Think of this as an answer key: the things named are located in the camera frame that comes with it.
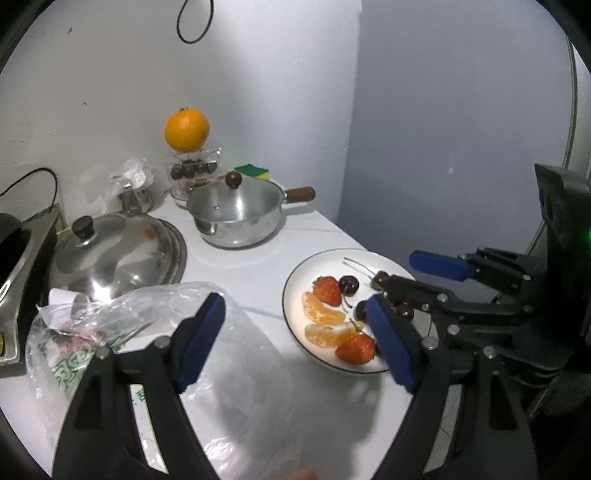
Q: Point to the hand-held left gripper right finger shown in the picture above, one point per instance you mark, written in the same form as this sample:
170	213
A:
392	341

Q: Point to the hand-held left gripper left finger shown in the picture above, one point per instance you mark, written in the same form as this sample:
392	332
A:
203	337

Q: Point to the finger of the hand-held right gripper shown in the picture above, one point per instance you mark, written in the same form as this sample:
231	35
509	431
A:
438	265
415	290

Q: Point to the red strawberry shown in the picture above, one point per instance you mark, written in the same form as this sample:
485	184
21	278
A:
355	349
328	290

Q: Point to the peeled orange segment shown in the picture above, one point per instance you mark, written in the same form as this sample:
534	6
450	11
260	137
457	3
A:
321	310
330	334

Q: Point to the clear plastic bag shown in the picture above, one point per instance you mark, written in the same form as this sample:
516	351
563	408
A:
258	392

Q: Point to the white plate with dark rim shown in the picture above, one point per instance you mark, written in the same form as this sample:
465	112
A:
300	282

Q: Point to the large steel domed lid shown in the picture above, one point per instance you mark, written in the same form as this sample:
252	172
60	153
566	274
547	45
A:
115	263

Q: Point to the small steel cup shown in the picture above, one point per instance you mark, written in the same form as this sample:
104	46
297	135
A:
136	201

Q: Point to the clear glass jar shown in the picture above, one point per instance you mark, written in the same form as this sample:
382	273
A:
196	177

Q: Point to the green and yellow sponge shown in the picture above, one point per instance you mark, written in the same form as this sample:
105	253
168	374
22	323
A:
253	171

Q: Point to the crumpled clear plastic wrap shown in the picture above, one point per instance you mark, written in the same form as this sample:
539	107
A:
131	170

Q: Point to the whole orange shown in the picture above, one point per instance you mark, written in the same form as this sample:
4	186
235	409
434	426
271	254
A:
187	129

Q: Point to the black pan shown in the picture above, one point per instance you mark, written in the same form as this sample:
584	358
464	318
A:
7	235

